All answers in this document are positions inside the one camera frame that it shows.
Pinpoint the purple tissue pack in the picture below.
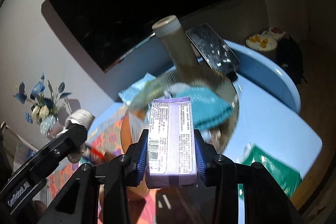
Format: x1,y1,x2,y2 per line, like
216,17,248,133
145,97,198,189

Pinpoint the teal towel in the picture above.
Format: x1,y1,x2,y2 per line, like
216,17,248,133
170,86,233,131

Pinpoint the white plush rabbit toy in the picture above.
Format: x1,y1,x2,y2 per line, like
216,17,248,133
56,109,95,164

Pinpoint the person's right hand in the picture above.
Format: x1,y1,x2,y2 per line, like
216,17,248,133
33,200,47,219

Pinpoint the green foil packet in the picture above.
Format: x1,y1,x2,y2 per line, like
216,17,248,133
238,143,302,198

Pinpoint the floral orange table mat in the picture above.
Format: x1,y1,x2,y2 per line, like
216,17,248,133
49,103,156,223

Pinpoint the amber ribbed glass bowl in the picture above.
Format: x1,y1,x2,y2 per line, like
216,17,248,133
119,67,239,197

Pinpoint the blue tissue pack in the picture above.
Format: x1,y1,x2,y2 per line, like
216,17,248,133
118,73,156,106

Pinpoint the black smartphone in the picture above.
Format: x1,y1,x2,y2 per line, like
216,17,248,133
185,23,240,82

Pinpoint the plate of orange slices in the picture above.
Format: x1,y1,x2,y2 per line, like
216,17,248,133
245,34,277,52

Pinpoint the brown thermos bottle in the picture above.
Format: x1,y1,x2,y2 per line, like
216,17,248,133
152,15,199,69

